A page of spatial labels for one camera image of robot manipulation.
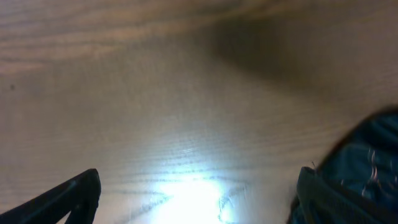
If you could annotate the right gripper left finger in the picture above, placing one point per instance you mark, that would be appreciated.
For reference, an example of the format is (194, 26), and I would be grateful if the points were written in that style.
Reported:
(77, 198)

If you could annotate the black patterned printed shirt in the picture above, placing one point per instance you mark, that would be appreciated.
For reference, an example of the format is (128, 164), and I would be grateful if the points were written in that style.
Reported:
(365, 162)

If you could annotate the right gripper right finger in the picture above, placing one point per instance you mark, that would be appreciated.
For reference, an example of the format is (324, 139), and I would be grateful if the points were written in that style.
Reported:
(315, 192)

